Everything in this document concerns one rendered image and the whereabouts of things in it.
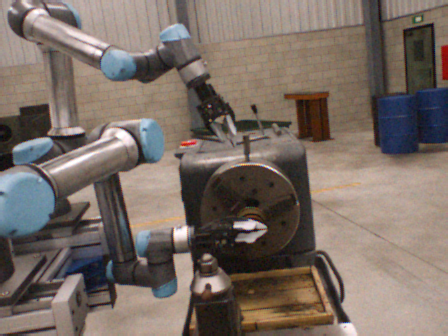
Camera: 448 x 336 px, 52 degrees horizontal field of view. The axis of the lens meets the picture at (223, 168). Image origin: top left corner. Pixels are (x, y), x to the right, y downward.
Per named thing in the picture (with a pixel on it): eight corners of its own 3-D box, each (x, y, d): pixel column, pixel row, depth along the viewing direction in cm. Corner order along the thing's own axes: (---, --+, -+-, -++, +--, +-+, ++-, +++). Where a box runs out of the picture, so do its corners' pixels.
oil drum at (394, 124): (373, 151, 778) (369, 99, 762) (404, 146, 790) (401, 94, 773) (393, 156, 721) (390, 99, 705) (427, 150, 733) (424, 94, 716)
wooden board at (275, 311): (201, 289, 146) (199, 277, 145) (316, 277, 143) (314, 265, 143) (191, 343, 116) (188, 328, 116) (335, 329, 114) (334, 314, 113)
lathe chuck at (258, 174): (205, 251, 159) (199, 161, 153) (297, 247, 157) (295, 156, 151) (203, 261, 150) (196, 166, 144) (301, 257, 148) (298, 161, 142)
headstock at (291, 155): (200, 216, 225) (188, 137, 218) (298, 205, 222) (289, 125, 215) (185, 265, 167) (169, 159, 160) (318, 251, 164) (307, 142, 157)
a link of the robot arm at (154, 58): (117, 61, 126) (146, 41, 121) (142, 60, 136) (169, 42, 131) (129, 87, 127) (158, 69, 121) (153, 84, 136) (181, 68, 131)
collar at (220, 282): (192, 279, 92) (190, 265, 91) (231, 275, 91) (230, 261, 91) (187, 298, 84) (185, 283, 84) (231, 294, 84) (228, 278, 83)
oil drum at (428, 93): (410, 141, 825) (407, 91, 808) (439, 136, 836) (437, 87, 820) (431, 145, 767) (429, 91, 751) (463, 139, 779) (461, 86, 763)
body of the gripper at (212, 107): (205, 127, 124) (183, 86, 122) (207, 124, 132) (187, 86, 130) (230, 113, 123) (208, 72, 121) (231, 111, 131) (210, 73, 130)
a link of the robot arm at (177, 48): (164, 35, 130) (187, 19, 126) (183, 70, 132) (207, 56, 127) (150, 38, 123) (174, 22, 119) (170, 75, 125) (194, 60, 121)
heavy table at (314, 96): (287, 135, 1111) (282, 94, 1093) (304, 133, 1120) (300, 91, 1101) (314, 142, 956) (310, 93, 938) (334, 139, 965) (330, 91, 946)
